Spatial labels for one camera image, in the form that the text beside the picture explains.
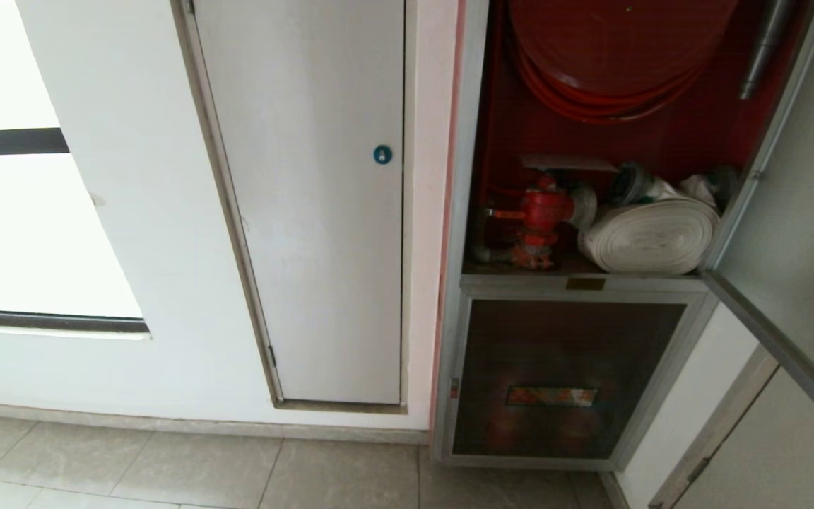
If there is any rolled white fire hose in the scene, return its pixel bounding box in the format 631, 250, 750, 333
577, 163, 740, 275

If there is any red hydrant valve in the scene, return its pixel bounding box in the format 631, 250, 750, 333
483, 174, 597, 271

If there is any fire hydrant cabinet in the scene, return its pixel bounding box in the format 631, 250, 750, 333
430, 0, 814, 472

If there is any white side door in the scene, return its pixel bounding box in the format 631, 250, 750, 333
647, 346, 814, 509

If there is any white access panel door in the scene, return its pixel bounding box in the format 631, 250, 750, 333
171, 0, 409, 414

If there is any grey metal cabinet door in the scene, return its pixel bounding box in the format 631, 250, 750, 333
701, 0, 814, 453

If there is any silver hose nozzle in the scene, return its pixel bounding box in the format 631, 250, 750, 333
739, 0, 796, 100

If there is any window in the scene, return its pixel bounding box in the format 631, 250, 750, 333
0, 0, 151, 334

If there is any dark glass cabinet door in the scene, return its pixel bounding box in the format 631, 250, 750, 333
441, 290, 714, 469

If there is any red hose reel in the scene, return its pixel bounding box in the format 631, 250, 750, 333
506, 0, 741, 126

